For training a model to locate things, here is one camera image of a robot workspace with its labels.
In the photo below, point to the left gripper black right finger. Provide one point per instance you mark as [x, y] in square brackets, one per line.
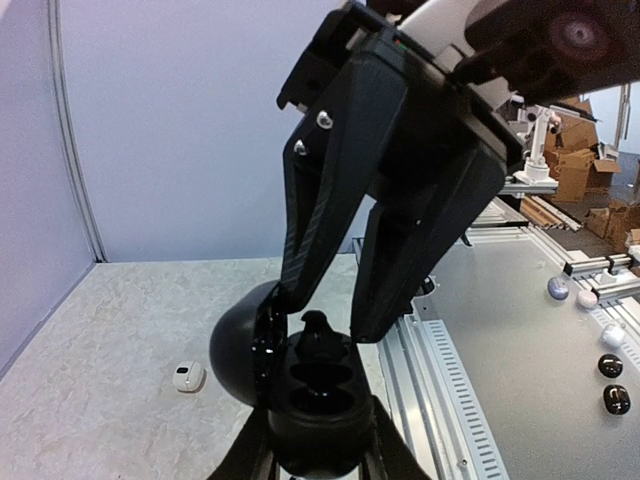
[388, 457]

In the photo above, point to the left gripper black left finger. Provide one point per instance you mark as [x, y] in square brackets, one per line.
[250, 457]

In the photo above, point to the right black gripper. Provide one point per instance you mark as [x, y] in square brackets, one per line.
[384, 118]

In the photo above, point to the black oval charging case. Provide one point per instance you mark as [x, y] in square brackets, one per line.
[319, 412]

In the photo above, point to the white square charging case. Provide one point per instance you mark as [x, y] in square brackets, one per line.
[189, 377]

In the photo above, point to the black earbud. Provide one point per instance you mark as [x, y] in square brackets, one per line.
[318, 340]

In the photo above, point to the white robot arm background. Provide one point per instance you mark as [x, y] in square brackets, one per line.
[537, 145]

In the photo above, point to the purple earbud case background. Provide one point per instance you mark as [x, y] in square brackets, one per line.
[558, 288]

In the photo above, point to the pink earbud case background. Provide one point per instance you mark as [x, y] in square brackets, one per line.
[587, 299]

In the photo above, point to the black glossy case background lower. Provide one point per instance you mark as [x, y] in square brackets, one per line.
[616, 399]

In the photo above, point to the black glossy case background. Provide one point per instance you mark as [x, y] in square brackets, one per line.
[610, 366]
[616, 399]

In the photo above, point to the black glossy case background upper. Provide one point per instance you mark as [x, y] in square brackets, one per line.
[610, 366]

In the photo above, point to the white earbud case background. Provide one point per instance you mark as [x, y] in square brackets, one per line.
[613, 336]

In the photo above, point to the cardboard boxes background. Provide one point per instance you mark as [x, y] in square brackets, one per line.
[596, 183]

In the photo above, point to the aluminium front rail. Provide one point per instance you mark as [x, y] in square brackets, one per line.
[433, 403]

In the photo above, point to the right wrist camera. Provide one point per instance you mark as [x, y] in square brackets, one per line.
[542, 50]

